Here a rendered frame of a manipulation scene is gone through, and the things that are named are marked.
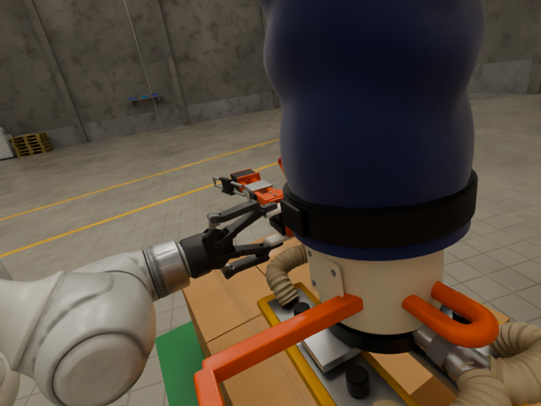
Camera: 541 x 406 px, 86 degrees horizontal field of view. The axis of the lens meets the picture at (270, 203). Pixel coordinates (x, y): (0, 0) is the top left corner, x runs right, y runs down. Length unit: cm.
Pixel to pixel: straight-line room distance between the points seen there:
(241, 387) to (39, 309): 88
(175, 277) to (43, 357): 23
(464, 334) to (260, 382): 89
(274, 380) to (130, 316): 86
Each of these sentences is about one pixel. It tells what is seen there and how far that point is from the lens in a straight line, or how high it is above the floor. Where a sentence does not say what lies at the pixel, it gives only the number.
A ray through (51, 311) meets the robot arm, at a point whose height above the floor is 130.
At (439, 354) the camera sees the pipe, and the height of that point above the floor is 117.
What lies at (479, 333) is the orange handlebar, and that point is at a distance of 36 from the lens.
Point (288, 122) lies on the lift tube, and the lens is 32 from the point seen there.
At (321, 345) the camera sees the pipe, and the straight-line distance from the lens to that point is 45.
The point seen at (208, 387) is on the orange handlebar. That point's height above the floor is 122.
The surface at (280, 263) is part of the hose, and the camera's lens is 56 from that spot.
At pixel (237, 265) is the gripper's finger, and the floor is 115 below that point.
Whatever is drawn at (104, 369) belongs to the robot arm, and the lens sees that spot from 34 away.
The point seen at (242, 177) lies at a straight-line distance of 90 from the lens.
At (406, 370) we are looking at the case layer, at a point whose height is 54.
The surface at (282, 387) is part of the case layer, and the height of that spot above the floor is 54.
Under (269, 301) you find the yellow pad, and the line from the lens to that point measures 57.
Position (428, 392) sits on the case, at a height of 95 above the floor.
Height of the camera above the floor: 148
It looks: 23 degrees down
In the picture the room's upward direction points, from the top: 9 degrees counter-clockwise
